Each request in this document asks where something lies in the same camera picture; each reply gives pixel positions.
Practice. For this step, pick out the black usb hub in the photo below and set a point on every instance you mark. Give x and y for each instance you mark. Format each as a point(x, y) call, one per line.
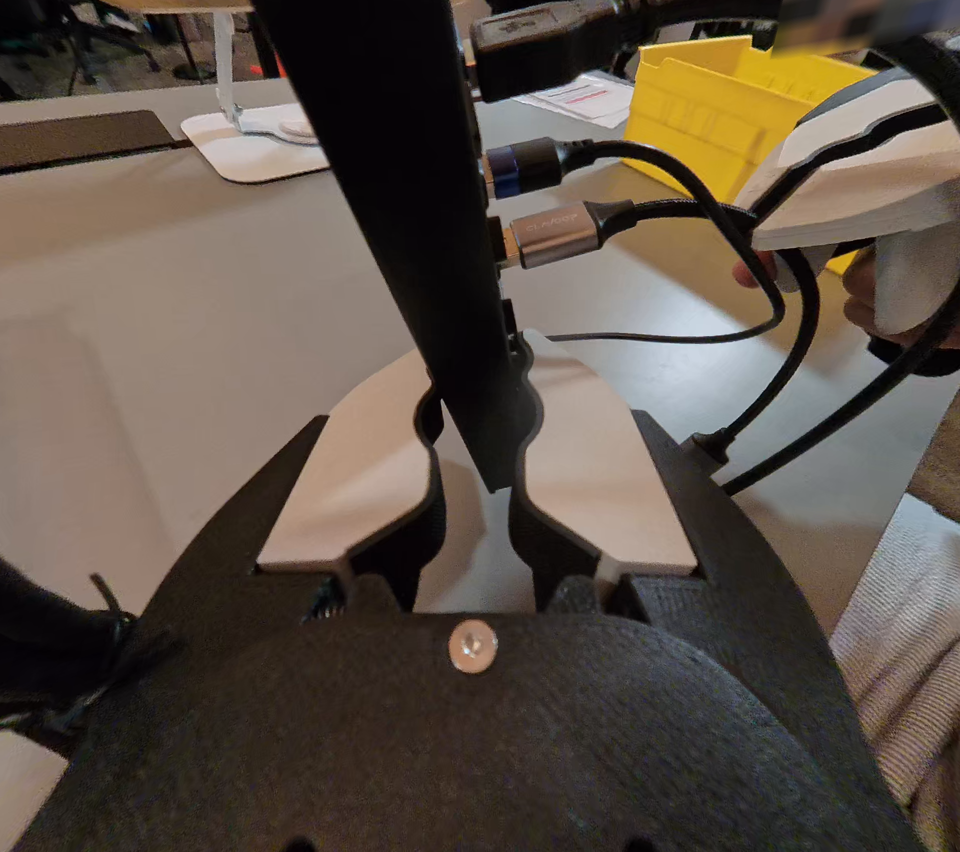
point(375, 117)

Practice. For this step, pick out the person's grey striped trousers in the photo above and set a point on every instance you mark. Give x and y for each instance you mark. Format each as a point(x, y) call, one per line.
point(915, 679)

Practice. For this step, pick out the person's right hand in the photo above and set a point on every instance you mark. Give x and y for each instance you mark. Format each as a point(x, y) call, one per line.
point(859, 289)

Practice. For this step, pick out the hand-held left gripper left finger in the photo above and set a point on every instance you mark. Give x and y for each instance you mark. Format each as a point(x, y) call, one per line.
point(352, 477)

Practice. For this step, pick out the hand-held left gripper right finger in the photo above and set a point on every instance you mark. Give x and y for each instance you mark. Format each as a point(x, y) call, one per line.
point(600, 477)

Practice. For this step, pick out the black table mat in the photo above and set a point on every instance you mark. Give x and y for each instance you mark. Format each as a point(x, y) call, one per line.
point(75, 139)

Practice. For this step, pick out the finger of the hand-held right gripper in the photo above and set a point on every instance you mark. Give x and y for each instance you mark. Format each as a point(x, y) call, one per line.
point(862, 106)
point(862, 192)

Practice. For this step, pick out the black office chair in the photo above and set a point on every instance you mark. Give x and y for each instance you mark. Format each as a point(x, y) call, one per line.
point(105, 34)

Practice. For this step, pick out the yellow plastic bin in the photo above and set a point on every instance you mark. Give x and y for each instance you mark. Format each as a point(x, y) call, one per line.
point(697, 117)

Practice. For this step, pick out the white paper sheet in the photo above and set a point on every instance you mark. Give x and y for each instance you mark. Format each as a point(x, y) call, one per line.
point(585, 98)

